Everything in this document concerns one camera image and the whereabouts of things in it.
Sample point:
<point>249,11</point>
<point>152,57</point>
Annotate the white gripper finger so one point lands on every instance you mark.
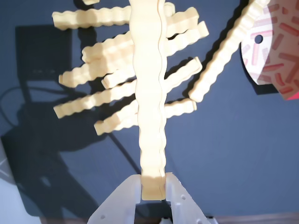
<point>116,205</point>
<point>184,205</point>

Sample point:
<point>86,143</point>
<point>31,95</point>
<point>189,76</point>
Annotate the red patterned fry carton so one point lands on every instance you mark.
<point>280,46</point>

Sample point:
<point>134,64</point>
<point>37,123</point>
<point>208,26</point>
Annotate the dark blue fabric mat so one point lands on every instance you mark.
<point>233,151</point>

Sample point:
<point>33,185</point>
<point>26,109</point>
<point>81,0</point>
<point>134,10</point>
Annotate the pile of wavy sticks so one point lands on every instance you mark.
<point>109,45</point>

